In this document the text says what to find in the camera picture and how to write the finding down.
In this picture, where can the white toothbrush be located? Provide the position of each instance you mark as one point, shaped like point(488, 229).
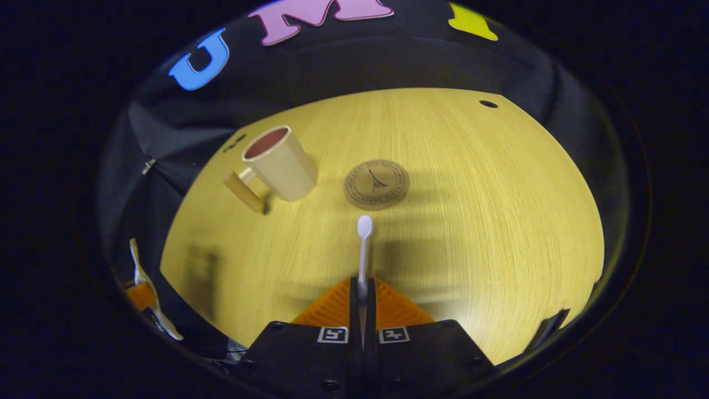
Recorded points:
point(363, 260)

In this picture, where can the white toothpaste tube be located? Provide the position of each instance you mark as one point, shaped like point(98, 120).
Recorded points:
point(136, 266)

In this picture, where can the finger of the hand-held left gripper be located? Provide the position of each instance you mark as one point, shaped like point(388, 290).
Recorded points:
point(139, 296)

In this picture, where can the black backdrop cloth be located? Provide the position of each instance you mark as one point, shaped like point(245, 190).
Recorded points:
point(343, 61)

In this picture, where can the round brown coaster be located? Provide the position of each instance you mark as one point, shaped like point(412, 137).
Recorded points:
point(376, 184)

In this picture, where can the silver metal clip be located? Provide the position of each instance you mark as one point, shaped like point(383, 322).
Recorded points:
point(148, 166)

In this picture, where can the wooden desktop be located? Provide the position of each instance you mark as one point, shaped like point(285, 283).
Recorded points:
point(471, 221)

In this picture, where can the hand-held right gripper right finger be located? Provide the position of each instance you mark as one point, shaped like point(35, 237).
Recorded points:
point(426, 354)

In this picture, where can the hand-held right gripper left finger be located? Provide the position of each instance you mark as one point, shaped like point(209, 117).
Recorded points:
point(310, 354)

